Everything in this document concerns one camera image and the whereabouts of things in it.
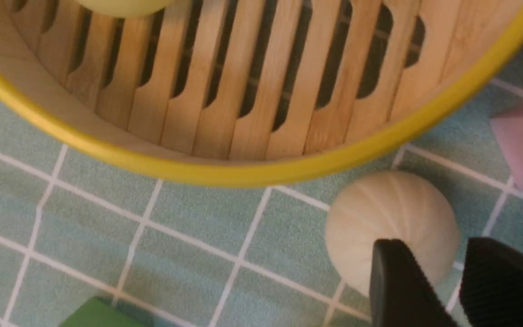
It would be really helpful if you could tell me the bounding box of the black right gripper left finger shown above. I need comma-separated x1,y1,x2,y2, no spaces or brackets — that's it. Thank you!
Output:
369,239,458,327

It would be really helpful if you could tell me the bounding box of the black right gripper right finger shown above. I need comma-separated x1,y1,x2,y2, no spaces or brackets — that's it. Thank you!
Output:
459,237,523,327

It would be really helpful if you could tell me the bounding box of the white bun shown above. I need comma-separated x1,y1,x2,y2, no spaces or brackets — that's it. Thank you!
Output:
324,170,460,297

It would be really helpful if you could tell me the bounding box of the yellow bun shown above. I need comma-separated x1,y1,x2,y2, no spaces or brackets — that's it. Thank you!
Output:
77,0,173,18

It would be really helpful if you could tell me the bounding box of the bamboo steamer tray yellow rim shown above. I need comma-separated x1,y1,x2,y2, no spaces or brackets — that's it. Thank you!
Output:
0,0,523,188

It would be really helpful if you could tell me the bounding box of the green cube block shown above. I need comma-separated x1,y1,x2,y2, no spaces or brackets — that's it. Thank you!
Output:
60,297,144,327

